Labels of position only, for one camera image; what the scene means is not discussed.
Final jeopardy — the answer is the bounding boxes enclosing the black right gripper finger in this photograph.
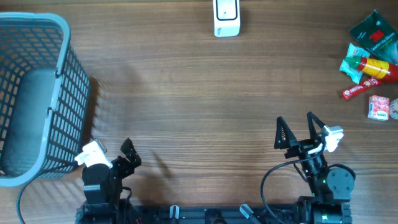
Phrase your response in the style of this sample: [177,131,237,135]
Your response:
[274,116,299,149]
[307,111,325,139]

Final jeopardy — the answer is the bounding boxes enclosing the red Nescafe sachet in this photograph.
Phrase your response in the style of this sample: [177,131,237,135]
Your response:
[342,78,382,100]

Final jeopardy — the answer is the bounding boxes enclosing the mint green wipes pack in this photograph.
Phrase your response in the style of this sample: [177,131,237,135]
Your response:
[339,43,370,84]

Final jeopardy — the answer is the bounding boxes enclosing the orange Kleenex tissue pack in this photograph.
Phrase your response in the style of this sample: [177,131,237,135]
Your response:
[368,95,390,121]

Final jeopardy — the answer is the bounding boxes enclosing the green lid Knorr jar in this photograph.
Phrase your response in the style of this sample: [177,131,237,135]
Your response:
[389,98,398,119]

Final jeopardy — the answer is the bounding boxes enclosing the red sauce bottle green cap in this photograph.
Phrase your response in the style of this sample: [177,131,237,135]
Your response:
[344,56,397,82]

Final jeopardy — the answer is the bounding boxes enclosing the green 3M gloves package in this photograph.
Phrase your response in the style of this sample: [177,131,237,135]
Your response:
[349,10,397,65]

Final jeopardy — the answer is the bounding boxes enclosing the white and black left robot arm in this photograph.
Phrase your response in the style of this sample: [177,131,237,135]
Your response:
[75,138,142,224]

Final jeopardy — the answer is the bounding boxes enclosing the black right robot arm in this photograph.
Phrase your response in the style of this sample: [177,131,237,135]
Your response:
[274,112,356,224]

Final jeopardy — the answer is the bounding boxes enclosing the white barcode scanner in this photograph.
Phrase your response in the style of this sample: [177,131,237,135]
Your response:
[213,0,241,37]

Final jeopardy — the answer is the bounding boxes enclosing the grey plastic shopping basket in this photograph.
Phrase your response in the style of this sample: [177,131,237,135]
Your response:
[1,12,91,187]

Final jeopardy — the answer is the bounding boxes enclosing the black camera cable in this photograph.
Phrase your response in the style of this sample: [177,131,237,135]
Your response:
[260,144,326,224]
[16,163,83,224]

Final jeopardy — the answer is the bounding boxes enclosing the black left camera cable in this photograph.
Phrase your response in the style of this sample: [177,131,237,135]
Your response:
[16,163,83,224]

